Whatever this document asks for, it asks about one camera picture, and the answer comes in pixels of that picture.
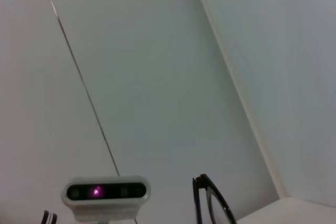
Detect black round-lens glasses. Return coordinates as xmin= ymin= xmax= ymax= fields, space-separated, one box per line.
xmin=192 ymin=173 xmax=238 ymax=224

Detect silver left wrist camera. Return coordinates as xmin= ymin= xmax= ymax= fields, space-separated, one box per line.
xmin=61 ymin=175 xmax=152 ymax=223

